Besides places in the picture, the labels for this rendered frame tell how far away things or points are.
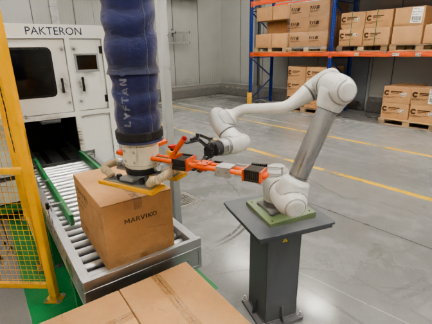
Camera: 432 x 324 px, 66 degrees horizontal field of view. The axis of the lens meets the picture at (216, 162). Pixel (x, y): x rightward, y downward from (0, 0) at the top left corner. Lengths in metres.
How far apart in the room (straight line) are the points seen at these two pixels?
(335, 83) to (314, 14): 7.79
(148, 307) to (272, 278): 0.82
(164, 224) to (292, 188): 0.76
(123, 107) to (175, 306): 0.96
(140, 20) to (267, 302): 1.75
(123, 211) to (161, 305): 0.51
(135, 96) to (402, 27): 7.40
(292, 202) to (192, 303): 0.69
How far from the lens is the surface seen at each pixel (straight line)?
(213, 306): 1.70
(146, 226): 1.93
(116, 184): 1.65
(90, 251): 2.25
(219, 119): 1.81
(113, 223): 1.84
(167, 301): 1.75
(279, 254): 2.10
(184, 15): 12.75
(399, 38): 8.44
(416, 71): 9.69
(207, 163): 1.45
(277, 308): 2.36
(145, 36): 1.51
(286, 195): 1.72
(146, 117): 1.53
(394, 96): 8.49
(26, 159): 2.34
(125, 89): 1.52
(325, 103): 1.67
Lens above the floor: 1.69
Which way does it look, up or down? 19 degrees down
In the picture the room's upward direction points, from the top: 1 degrees counter-clockwise
